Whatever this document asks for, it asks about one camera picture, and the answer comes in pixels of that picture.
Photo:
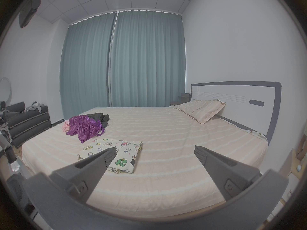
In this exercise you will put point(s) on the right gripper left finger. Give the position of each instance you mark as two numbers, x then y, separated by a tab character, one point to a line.
91	171

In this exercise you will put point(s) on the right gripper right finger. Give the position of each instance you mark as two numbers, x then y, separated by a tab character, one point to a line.
223	174

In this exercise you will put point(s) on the white printed pyjama top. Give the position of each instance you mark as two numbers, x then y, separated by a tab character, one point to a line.
127	152

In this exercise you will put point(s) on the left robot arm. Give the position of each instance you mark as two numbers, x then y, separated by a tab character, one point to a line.
10	153

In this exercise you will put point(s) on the bed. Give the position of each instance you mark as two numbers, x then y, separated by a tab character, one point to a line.
168	133

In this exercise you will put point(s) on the purple satin garment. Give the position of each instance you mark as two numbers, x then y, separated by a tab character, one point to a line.
84	127

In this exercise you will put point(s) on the pink garment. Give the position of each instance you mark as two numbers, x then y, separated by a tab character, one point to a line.
66	128

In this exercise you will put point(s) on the black garment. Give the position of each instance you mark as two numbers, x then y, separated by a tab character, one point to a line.
100	117

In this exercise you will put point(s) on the pink striped pillow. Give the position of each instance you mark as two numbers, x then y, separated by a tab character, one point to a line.
203	110

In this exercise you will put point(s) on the pale wooden small table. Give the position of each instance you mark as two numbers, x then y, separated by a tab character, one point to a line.
293	162

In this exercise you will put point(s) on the black chest of drawers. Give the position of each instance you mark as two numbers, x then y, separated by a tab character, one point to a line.
28	126

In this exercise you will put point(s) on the pale grey garment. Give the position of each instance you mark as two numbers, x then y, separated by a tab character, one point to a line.
36	108

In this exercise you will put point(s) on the grey bedside table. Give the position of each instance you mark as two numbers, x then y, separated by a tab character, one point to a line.
184	96

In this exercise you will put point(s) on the blue-green curtain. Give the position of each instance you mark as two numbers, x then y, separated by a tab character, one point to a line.
86	68
148	61

